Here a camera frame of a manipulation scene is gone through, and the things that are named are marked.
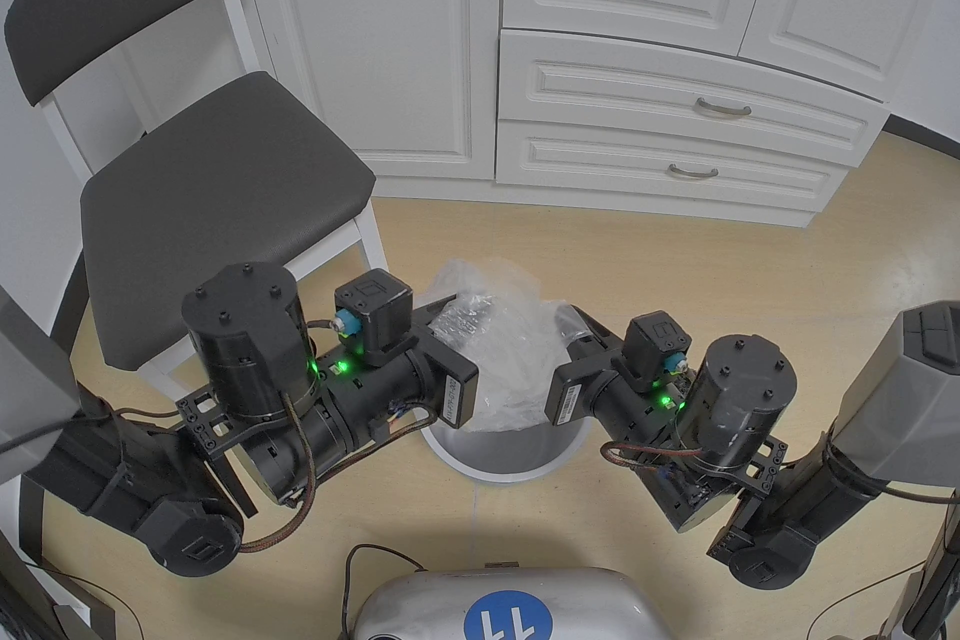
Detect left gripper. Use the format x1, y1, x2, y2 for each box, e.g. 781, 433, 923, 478
321, 290, 481, 433

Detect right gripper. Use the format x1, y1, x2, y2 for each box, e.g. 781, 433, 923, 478
547, 303, 680, 447

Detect clear plastic bag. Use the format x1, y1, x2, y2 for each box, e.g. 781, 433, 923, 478
423, 254, 594, 433

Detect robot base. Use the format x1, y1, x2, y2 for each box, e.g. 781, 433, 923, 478
352, 565, 676, 640

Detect white trash bin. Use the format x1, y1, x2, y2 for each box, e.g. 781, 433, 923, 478
420, 415, 591, 483

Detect white chair grey cushions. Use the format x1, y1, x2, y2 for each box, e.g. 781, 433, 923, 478
3, 0, 410, 455

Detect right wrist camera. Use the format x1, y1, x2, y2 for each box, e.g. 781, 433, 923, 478
626, 313, 693, 392

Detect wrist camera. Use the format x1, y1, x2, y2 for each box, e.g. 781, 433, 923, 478
333, 271, 414, 368
626, 313, 693, 392

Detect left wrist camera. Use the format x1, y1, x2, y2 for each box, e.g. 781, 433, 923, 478
333, 271, 414, 368

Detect black cable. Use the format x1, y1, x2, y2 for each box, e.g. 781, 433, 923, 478
341, 544, 429, 640
813, 603, 909, 640
45, 569, 144, 640

